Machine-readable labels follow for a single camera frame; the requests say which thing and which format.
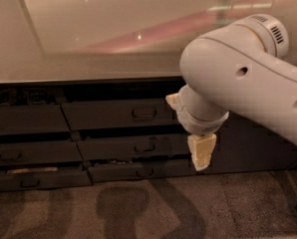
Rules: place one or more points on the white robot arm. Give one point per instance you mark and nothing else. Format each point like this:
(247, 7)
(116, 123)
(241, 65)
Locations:
(237, 68)

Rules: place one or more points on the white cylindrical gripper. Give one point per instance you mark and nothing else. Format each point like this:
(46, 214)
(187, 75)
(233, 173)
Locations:
(197, 124)

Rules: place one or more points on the dark grey cabinet door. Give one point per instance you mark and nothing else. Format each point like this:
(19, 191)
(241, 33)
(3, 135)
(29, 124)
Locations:
(244, 145)

